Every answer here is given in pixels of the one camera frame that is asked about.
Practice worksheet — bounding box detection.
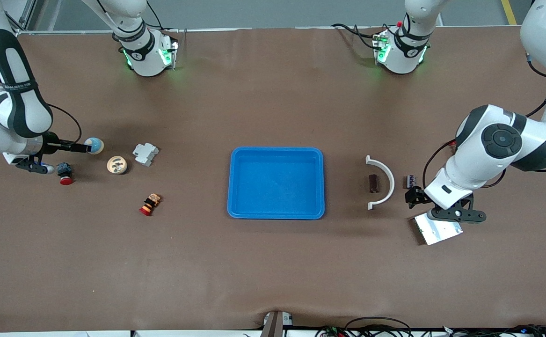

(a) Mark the black left base cable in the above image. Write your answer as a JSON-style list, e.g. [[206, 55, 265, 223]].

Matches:
[[331, 22, 386, 51]]

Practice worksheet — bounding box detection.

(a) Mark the black base cable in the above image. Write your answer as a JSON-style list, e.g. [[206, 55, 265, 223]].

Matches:
[[144, 2, 166, 31], [331, 22, 386, 51]]

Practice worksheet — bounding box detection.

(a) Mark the white curved plastic bracket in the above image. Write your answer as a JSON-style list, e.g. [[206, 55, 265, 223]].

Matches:
[[365, 155, 396, 210]]

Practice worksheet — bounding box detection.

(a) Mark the white circuit breaker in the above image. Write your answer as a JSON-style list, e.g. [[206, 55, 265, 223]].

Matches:
[[132, 142, 160, 167]]

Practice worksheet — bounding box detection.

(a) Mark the black right base cable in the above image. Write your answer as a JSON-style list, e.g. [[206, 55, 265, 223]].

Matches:
[[144, 2, 166, 31]]

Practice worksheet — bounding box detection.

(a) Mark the blue plastic tray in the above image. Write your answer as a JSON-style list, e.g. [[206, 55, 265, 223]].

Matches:
[[227, 147, 325, 220]]

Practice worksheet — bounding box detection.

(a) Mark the black cable loop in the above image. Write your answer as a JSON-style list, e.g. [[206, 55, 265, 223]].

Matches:
[[344, 317, 413, 337]]

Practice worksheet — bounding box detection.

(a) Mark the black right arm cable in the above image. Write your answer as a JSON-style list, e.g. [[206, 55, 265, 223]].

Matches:
[[0, 0, 82, 143]]

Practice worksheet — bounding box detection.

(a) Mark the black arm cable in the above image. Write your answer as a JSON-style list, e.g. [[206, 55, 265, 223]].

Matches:
[[422, 51, 546, 189], [0, 0, 82, 143]]

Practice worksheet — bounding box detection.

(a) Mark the red mushroom push button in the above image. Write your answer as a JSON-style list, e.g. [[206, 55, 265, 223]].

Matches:
[[57, 162, 74, 185]]

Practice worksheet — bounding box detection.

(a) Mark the aluminium frame profile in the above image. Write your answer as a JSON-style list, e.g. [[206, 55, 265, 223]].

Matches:
[[6, 0, 38, 36]]

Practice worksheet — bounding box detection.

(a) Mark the orange emergency stop switch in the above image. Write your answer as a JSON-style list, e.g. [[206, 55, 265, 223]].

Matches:
[[139, 193, 161, 217]]

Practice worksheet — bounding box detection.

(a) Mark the black cable bundle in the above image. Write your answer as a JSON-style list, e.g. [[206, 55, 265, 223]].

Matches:
[[441, 324, 546, 337]]

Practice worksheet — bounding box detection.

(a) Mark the silver metal plate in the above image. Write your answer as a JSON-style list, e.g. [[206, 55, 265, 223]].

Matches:
[[413, 212, 464, 246]]

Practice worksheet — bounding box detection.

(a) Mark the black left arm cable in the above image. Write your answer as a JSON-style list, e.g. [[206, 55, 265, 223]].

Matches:
[[422, 51, 546, 189]]

